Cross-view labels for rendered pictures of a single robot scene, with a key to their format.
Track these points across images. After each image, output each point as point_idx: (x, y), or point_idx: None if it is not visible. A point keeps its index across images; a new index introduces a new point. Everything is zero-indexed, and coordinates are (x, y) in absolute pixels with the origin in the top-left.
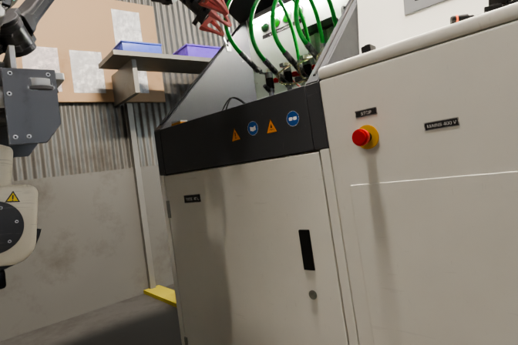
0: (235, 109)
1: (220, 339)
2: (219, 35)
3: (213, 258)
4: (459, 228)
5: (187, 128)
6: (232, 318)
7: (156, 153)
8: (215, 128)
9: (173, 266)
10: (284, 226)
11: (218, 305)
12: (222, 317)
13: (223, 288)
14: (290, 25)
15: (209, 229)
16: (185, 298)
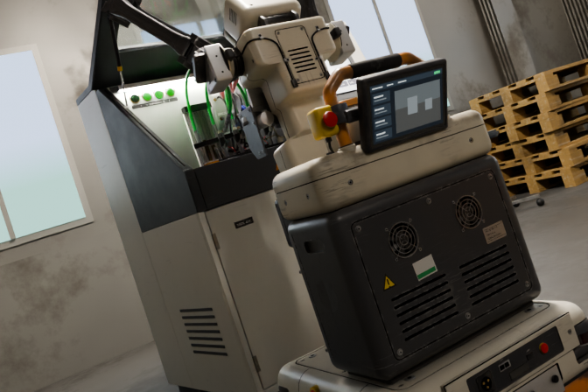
0: (275, 148)
1: (290, 329)
2: (223, 96)
3: (272, 264)
4: None
5: (230, 164)
6: (297, 303)
7: (192, 192)
8: (259, 162)
9: (228, 296)
10: None
11: (283, 301)
12: (289, 309)
13: (286, 283)
14: (188, 101)
15: (265, 241)
16: (248, 318)
